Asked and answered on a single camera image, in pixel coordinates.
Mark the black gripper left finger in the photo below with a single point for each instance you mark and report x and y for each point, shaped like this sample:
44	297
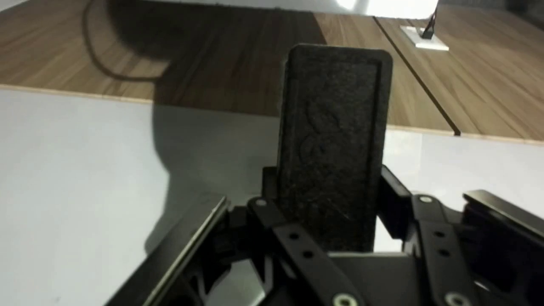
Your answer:
294	244

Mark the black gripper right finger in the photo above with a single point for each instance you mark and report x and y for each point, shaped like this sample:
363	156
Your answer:
435	249

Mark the white object with dark post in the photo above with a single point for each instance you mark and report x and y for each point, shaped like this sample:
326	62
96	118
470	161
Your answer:
425	42

